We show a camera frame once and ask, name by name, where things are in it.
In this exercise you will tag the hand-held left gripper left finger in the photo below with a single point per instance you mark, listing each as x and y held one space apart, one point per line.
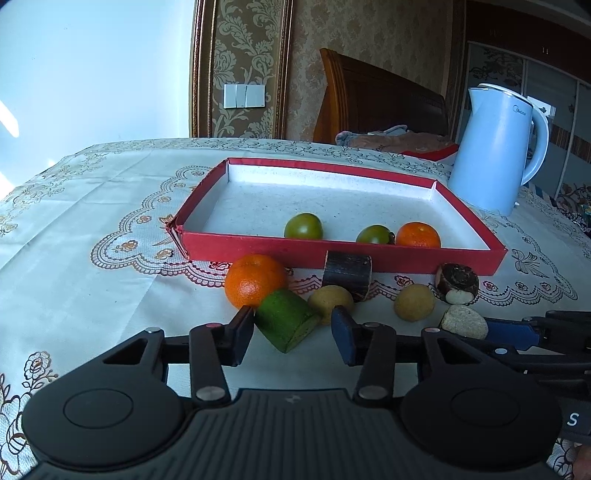
242 337

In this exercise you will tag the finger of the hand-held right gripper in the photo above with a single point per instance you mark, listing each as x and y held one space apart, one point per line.
545 364
512 333

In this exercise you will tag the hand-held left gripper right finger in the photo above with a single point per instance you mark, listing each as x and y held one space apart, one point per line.
344 337

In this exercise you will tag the green cucumber piece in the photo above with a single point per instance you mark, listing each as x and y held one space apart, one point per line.
284 321

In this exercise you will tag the large orange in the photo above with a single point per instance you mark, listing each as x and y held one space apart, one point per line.
254 281

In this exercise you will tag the knobby dark sugarcane piece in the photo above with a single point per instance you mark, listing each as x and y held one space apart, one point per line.
457 281

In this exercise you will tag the green tomato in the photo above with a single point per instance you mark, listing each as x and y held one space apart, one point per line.
302 227
373 235

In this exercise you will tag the small orange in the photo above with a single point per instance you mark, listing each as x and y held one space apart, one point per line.
418 236

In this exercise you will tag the red shallow box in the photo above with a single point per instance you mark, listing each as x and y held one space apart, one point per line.
332 207

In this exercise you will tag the person's right hand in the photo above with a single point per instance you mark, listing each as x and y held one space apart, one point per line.
585 464

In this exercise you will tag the yellow-brown kiwi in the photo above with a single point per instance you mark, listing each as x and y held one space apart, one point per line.
330 300
414 302

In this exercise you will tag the light blue electric kettle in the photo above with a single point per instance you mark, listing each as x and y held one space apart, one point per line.
491 152

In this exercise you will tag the red striped cloth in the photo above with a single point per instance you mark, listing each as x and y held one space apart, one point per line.
434 152

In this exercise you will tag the pink blanket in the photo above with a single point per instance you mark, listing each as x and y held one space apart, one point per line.
392 137

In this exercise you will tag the wooden bed headboard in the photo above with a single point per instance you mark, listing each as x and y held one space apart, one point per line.
378 97

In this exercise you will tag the white wall switch panel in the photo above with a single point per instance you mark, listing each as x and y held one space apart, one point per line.
244 95

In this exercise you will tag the gold framed wall panel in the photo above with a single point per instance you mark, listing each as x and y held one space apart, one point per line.
244 46

